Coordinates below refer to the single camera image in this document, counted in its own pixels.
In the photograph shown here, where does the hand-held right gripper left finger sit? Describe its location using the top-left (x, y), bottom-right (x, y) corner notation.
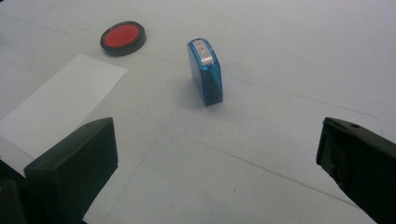
top-left (23, 117), bottom-right (119, 224)

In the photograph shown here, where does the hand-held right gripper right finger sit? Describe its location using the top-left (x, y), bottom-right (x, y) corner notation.
top-left (316, 117), bottom-right (396, 224)

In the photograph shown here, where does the blue stamp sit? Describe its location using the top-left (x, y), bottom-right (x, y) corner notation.
top-left (187, 37), bottom-right (224, 107)

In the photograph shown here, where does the red ink pad black case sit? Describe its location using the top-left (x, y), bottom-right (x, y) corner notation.
top-left (99, 21), bottom-right (148, 57)

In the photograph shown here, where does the white paper sheet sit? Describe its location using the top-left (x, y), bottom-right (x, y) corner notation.
top-left (0, 53), bottom-right (129, 176)

